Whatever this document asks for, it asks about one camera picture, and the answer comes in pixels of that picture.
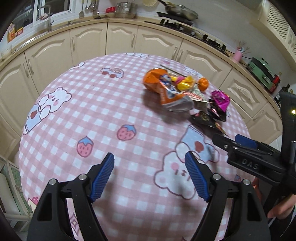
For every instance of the person's hand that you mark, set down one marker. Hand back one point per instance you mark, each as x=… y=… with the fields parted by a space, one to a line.
x=283 y=209

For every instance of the pink utensil cup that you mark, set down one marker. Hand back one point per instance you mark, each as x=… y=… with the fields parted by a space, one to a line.
x=238 y=55

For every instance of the black snack wrapper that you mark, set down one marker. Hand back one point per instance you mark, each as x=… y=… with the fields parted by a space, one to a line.
x=210 y=118

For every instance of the chrome sink faucet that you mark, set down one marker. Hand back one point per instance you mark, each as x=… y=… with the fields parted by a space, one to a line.
x=45 y=16

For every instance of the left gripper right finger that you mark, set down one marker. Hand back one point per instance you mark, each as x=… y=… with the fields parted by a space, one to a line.
x=213 y=188

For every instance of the yellow candy wrapper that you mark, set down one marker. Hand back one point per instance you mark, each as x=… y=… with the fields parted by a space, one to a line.
x=183 y=83

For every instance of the black gas stove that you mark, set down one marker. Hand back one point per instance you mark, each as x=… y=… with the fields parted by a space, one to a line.
x=186 y=27

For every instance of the green electric grill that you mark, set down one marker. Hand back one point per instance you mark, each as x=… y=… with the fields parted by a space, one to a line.
x=260 y=69

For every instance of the steel frying pan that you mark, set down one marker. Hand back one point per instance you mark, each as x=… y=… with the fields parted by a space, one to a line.
x=179 y=10

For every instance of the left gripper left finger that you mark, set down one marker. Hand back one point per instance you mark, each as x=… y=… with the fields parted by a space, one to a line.
x=87 y=189

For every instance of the pink checkered tablecloth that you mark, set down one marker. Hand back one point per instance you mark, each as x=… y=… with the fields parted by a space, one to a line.
x=101 y=106

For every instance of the orange chip bag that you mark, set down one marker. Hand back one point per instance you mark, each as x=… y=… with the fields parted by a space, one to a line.
x=159 y=81

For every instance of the magenta candy wrapper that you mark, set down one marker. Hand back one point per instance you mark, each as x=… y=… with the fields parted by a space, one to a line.
x=222 y=99

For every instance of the steel pot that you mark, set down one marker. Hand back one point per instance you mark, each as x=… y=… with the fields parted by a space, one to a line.
x=126 y=10

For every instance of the orange flower with stem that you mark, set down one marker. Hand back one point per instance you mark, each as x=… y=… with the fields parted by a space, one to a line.
x=201 y=84

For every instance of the cream kitchen cabinets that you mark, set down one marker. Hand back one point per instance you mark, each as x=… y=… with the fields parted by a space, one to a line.
x=31 y=66

